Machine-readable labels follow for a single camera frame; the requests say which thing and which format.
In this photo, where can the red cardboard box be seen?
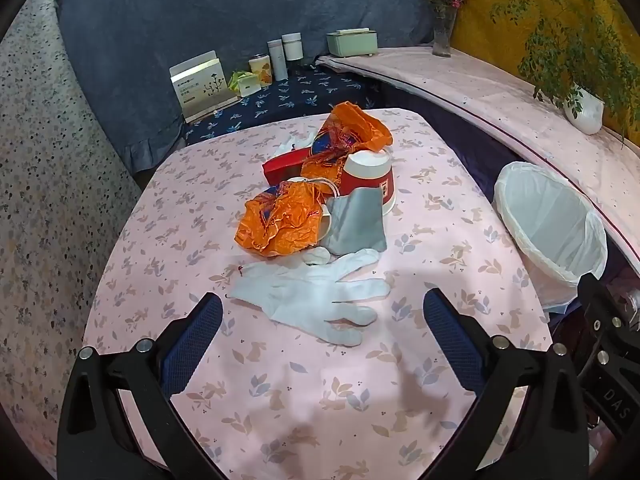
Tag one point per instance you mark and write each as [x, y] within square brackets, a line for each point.
[285, 165]

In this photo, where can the pale green tissue box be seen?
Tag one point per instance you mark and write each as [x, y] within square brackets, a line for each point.
[350, 42]

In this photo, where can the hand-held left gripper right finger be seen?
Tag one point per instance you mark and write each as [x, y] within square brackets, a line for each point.
[450, 342]

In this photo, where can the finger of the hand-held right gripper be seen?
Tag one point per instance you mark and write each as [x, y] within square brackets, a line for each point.
[607, 320]

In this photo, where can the small green packet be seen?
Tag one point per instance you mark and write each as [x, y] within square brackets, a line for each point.
[245, 85]

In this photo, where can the grey face mask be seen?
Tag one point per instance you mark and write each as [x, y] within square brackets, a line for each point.
[355, 225]

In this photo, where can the pink rabbit print tablecloth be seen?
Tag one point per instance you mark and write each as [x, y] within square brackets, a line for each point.
[200, 210]

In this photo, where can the wide white flask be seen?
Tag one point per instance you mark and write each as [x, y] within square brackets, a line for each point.
[292, 50]

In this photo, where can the large red paper cup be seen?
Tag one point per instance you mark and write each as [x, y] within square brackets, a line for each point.
[367, 177]

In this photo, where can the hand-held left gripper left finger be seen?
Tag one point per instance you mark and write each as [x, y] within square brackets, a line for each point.
[195, 342]

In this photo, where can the blue grey hanging cloth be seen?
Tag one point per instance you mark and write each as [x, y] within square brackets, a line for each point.
[175, 20]

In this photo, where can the green plant in white pot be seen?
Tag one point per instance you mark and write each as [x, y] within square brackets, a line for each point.
[585, 110]

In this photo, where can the orange plastic bag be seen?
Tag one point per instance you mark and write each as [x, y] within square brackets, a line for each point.
[280, 220]
[350, 130]

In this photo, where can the white latex glove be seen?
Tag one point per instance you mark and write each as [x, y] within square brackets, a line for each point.
[300, 295]

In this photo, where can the speckled floral cloth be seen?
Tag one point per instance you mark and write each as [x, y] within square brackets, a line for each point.
[50, 185]

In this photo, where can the round printed tin canister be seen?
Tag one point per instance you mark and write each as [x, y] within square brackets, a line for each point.
[261, 71]

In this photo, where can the slim white flask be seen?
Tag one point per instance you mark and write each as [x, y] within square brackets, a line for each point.
[277, 60]

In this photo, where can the white lined waste bin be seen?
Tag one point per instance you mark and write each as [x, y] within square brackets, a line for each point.
[550, 225]

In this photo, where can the glass vase with pink flowers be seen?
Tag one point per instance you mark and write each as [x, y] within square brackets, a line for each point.
[442, 35]

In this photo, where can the dark blue leaf print cloth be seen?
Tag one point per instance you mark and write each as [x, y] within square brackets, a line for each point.
[300, 95]

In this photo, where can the white gold-trimmed card box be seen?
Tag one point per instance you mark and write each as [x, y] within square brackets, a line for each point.
[200, 87]

